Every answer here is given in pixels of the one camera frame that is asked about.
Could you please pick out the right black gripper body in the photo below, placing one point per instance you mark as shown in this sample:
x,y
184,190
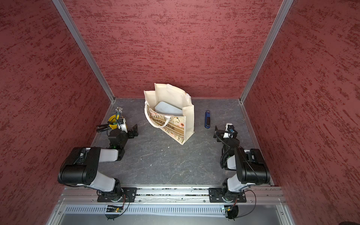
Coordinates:
x,y
221,136

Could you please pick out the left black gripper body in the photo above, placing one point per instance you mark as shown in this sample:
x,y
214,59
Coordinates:
x,y
131,135

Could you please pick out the white pencil case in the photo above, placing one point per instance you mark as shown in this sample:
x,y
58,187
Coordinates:
x,y
168,109

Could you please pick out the printed canvas tote bag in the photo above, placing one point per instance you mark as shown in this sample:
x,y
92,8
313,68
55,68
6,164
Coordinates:
x,y
180,128

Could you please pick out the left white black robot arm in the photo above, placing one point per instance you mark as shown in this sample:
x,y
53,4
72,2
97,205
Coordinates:
x,y
80,168

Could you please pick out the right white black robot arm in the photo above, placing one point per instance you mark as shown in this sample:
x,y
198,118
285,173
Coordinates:
x,y
249,165

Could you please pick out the yellow pen cup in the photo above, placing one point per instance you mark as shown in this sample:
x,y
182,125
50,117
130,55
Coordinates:
x,y
114,121

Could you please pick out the black scissors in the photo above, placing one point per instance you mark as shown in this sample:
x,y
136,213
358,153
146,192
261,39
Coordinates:
x,y
105,127

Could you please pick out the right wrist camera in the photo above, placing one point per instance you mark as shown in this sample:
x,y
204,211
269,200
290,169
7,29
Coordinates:
x,y
230,131

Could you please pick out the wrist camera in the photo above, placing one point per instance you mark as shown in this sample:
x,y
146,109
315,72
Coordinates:
x,y
122,124
230,131

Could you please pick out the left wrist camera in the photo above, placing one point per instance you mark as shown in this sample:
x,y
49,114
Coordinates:
x,y
122,124

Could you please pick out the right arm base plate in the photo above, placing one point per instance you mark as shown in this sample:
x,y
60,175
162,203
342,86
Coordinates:
x,y
218,195

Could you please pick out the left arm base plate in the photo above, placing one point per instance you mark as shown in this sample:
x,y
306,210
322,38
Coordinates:
x,y
124,194

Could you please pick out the aluminium mounting rail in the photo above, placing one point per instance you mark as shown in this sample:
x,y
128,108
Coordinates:
x,y
142,195

